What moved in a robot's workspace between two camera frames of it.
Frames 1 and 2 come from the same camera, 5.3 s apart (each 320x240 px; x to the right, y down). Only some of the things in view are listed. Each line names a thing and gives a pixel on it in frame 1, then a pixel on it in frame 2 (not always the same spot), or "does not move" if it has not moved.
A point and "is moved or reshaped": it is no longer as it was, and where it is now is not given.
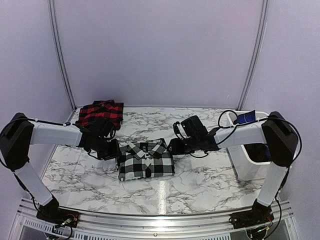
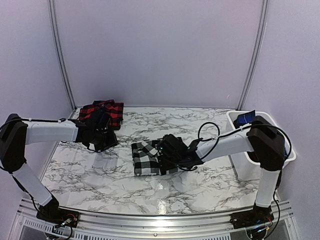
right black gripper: (176, 149) to (165, 166)
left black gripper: (114, 152) to (112, 141)
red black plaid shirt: (105, 108) does not move
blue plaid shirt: (247, 117) does not move
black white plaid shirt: (145, 159) is moved or reshaped
